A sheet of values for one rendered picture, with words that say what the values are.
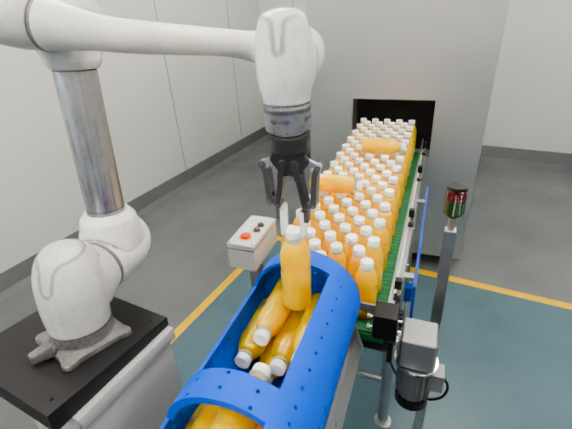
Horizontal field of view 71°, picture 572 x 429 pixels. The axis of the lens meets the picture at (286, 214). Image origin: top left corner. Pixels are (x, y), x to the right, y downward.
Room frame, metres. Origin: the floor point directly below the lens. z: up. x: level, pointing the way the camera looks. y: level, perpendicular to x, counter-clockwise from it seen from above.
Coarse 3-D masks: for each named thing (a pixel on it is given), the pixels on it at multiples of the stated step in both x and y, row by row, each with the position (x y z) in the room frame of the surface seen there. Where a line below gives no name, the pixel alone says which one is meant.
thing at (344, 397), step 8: (360, 344) 0.88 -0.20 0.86; (352, 352) 0.82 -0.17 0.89; (360, 352) 0.86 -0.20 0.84; (352, 360) 0.81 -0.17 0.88; (352, 368) 0.79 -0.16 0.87; (344, 376) 0.74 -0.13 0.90; (352, 376) 0.77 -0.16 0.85; (344, 384) 0.72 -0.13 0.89; (352, 384) 0.75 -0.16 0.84; (344, 392) 0.70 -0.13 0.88; (344, 400) 0.69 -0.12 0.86; (336, 408) 0.65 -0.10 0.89; (344, 408) 0.67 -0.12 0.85; (336, 416) 0.63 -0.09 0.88; (344, 416) 0.66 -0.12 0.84; (336, 424) 0.62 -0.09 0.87
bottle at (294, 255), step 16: (288, 240) 0.75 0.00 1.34; (304, 240) 0.76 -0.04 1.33; (288, 256) 0.73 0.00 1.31; (304, 256) 0.73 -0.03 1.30; (288, 272) 0.73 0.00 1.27; (304, 272) 0.73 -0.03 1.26; (288, 288) 0.73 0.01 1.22; (304, 288) 0.73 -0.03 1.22; (288, 304) 0.73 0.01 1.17; (304, 304) 0.73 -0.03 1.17
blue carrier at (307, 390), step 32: (320, 256) 0.83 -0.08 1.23; (256, 288) 0.86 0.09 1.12; (320, 288) 0.84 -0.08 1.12; (352, 288) 0.79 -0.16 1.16; (320, 320) 0.64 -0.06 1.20; (352, 320) 0.72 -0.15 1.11; (224, 352) 0.68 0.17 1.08; (320, 352) 0.57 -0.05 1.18; (192, 384) 0.49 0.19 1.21; (224, 384) 0.47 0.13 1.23; (256, 384) 0.47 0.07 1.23; (288, 384) 0.48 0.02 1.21; (320, 384) 0.51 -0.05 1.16; (256, 416) 0.41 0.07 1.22; (288, 416) 0.43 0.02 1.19; (320, 416) 0.47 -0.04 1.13
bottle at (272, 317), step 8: (280, 280) 0.86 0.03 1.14; (280, 288) 0.82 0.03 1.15; (272, 296) 0.79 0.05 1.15; (280, 296) 0.79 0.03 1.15; (264, 304) 0.77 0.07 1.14; (272, 304) 0.76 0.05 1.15; (280, 304) 0.76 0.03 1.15; (264, 312) 0.73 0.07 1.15; (272, 312) 0.73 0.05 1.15; (280, 312) 0.74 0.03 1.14; (288, 312) 0.76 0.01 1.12; (256, 320) 0.73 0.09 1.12; (264, 320) 0.71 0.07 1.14; (272, 320) 0.71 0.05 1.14; (280, 320) 0.72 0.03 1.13; (264, 328) 0.70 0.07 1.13; (272, 328) 0.70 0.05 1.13; (280, 328) 0.71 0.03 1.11; (272, 336) 0.70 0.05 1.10
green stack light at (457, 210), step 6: (444, 204) 1.13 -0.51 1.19; (450, 204) 1.11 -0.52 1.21; (456, 204) 1.10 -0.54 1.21; (462, 204) 1.10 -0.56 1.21; (444, 210) 1.12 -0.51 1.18; (450, 210) 1.11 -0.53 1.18; (456, 210) 1.10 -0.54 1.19; (462, 210) 1.10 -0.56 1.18; (450, 216) 1.10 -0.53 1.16; (456, 216) 1.10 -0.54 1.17
